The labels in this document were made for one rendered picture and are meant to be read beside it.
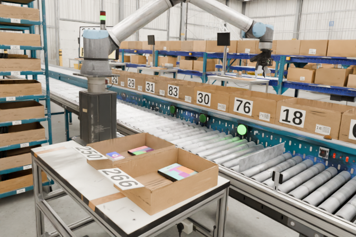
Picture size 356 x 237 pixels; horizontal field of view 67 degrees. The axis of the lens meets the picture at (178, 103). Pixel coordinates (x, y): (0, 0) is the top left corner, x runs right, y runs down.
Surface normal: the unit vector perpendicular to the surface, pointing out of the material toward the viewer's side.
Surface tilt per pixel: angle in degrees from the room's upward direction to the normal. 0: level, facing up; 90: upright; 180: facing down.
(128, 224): 0
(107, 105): 90
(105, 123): 90
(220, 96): 91
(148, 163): 89
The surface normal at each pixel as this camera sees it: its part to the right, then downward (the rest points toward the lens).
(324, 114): -0.75, 0.10
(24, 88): 0.62, 0.18
